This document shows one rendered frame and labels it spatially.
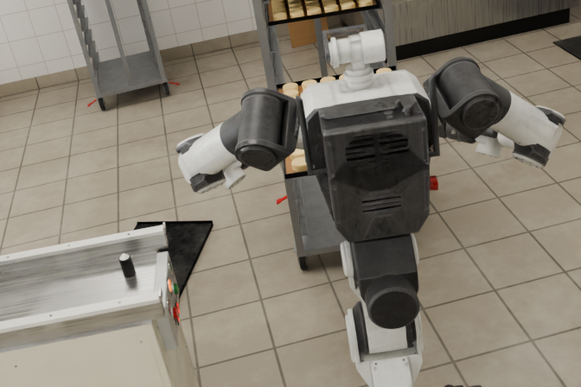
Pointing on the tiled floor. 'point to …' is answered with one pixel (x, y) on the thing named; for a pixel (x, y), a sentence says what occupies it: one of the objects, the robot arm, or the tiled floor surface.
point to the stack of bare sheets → (182, 244)
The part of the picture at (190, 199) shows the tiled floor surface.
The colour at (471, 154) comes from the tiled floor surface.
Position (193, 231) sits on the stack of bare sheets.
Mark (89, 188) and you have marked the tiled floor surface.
